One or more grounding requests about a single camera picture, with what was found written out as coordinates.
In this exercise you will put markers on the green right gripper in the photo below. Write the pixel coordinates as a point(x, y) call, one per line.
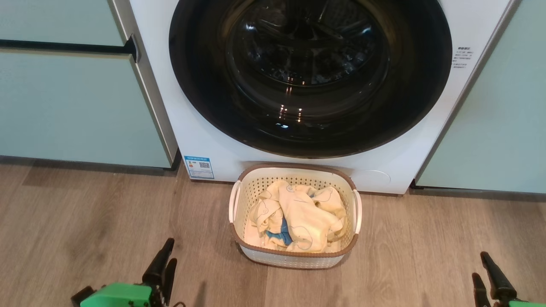
point(527, 304)

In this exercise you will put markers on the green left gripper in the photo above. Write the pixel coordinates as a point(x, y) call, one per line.
point(119, 296)

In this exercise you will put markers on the blue garment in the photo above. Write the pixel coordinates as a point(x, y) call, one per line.
point(283, 234)

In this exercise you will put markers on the pale yellow garment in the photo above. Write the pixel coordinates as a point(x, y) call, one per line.
point(307, 217)

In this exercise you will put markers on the grey washing machine door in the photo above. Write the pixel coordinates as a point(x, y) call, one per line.
point(204, 106)

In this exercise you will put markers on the white front-load washing machine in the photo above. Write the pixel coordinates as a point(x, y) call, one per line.
point(405, 162)

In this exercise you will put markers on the dark cabinet plinth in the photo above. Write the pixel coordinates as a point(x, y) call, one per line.
point(85, 164)
point(469, 192)

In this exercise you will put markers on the blue energy label sticker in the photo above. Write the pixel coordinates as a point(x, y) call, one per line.
point(199, 167)

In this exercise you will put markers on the cream perforated laundry basket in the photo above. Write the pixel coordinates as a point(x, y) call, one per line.
point(294, 260)

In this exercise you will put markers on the mint green right cabinet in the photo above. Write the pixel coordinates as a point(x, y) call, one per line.
point(503, 128)

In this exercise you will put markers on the round white filter cover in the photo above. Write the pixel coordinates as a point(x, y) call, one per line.
point(372, 178)

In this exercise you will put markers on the grey filler panel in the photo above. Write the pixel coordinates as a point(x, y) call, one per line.
point(149, 94)

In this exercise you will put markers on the pale green cabinet drawer front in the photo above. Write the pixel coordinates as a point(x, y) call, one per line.
point(51, 21)

